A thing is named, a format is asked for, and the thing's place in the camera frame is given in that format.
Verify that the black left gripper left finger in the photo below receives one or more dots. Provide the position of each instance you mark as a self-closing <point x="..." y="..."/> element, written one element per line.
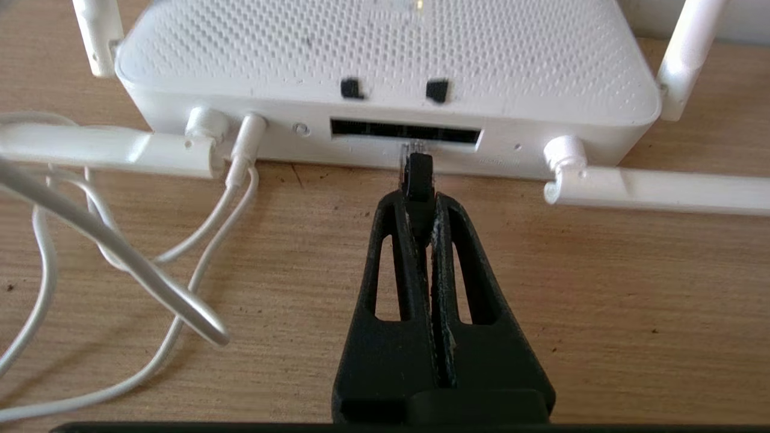
<point x="391" y="361"/>

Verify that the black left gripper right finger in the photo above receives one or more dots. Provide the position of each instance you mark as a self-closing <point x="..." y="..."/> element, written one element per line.
<point x="499" y="361"/>

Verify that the white router with antennas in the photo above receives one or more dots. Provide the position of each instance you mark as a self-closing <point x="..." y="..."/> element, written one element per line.
<point x="385" y="54"/>

